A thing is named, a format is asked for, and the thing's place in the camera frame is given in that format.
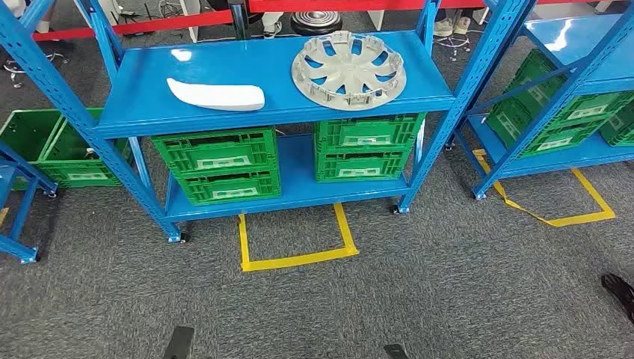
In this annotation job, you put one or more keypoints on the black robot left foot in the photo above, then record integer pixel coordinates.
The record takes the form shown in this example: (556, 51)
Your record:
(179, 343)

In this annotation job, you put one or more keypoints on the white desk panel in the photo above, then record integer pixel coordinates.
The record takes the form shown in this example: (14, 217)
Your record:
(376, 20)
(189, 20)

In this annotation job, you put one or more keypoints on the chrome barrier post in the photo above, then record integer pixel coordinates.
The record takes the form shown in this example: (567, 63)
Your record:
(239, 22)

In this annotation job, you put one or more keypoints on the open green plastic crate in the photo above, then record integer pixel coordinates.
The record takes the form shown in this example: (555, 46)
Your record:
(59, 153)
(25, 134)

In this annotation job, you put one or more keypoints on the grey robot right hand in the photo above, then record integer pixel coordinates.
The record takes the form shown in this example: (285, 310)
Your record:
(621, 295)

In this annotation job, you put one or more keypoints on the yellow floor tape square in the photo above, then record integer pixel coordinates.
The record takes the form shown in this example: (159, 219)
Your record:
(584, 218)

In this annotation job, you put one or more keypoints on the white curved plastic part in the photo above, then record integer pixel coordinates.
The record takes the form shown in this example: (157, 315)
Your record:
(213, 96)

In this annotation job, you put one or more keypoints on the chrome chair base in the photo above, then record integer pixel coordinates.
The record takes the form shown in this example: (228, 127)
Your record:
(453, 43)
(29, 67)

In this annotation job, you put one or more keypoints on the white connector bundle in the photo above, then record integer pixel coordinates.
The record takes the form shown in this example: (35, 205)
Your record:
(91, 153)

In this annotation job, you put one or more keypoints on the red barrier belt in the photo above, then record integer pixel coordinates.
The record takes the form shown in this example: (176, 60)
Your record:
(148, 25)

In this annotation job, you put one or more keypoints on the grey plastic wheel cover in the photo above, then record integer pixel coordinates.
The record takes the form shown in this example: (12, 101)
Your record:
(346, 69)

